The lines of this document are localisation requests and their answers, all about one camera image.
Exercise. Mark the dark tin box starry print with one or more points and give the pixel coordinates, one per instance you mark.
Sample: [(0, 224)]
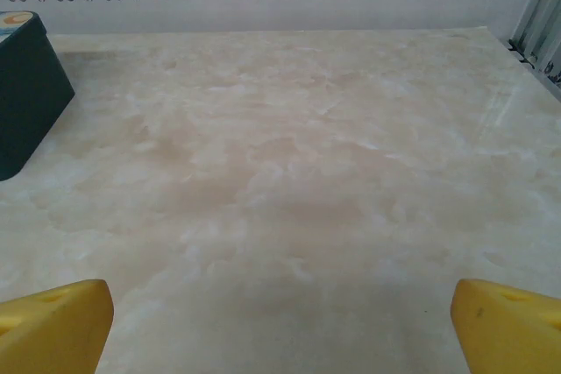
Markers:
[(26, 98)]

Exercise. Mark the aluminium frame post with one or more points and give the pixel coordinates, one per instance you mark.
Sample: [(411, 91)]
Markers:
[(541, 2)]

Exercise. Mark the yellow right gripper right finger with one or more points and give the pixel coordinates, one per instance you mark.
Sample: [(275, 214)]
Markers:
[(513, 334)]

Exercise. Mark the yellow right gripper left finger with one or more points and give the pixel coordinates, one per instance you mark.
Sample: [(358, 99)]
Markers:
[(52, 330)]

